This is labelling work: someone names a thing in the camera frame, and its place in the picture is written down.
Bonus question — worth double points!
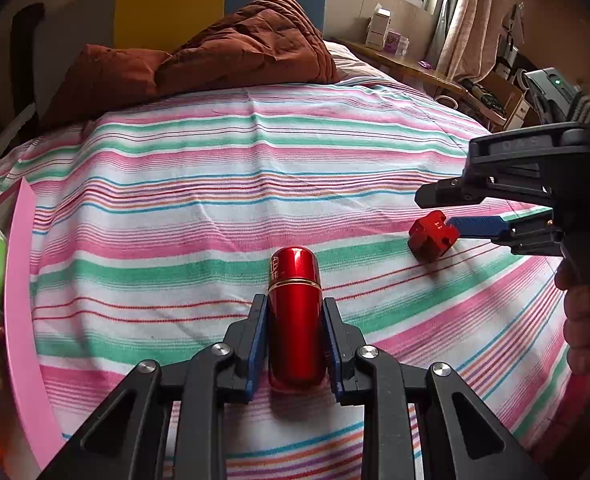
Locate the red puzzle piece block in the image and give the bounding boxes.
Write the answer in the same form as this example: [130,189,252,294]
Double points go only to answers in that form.
[408,210,461,262]

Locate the red metallic capsule bottle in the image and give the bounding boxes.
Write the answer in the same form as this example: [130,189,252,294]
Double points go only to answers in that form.
[268,246,326,393]

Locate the person right hand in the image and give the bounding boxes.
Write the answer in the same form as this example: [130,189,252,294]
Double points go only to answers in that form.
[554,259,590,375]

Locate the wooden side desk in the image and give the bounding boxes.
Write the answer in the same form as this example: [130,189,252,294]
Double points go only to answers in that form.
[338,39,506,128]

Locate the striped pink green bedspread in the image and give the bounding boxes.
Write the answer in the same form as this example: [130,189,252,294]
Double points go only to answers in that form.
[0,78,569,479]

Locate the pink curtain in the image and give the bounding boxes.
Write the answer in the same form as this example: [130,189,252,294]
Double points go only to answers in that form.
[437,0,510,82]

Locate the white box on desk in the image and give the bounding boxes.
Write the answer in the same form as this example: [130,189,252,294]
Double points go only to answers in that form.
[364,4,391,50]

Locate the rust brown quilted jacket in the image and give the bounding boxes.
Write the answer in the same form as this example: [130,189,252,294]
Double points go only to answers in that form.
[40,0,339,129]

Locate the white pink-rimmed tray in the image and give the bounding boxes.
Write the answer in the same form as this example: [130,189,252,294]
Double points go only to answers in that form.
[0,180,65,469]

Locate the grey yellow blue headboard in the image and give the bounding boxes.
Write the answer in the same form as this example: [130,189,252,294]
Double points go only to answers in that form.
[32,0,326,116]

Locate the black rolled mat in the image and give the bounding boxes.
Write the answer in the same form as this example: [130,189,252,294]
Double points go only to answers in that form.
[10,2,45,115]

